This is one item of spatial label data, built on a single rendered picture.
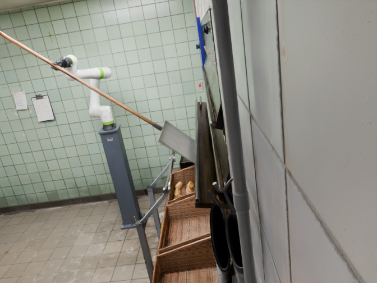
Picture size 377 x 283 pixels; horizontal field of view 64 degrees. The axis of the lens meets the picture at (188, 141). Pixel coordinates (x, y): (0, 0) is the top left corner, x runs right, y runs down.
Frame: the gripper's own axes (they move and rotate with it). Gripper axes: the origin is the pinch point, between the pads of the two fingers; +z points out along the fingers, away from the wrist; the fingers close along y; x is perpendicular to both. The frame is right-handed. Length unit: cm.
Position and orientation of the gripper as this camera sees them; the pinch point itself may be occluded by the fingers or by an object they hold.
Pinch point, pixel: (55, 65)
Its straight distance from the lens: 278.0
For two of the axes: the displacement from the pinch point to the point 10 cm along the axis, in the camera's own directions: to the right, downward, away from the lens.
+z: -0.2, 3.5, -9.4
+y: -5.3, 7.9, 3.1
